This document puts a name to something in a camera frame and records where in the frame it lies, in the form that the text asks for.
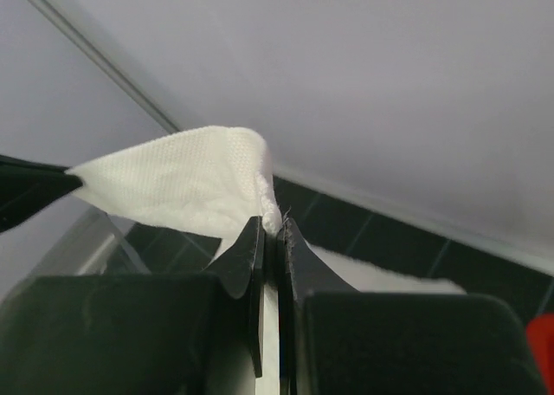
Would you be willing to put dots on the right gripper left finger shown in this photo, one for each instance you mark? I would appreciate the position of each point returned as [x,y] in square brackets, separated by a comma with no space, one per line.
[197,333]

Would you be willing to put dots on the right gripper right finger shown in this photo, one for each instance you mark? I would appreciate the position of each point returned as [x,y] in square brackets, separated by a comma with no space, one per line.
[337,340]

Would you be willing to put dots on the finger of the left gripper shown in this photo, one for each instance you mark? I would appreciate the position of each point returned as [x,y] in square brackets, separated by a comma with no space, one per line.
[28,187]

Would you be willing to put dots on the large white towel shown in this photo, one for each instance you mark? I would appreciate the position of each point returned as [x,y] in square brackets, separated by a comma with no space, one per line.
[210,181]

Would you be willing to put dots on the clear plastic tray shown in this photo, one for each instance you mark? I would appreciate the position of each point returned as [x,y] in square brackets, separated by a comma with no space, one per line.
[75,242]

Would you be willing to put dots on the red plastic bin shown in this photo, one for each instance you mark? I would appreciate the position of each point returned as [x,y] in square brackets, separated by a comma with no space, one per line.
[540,335]

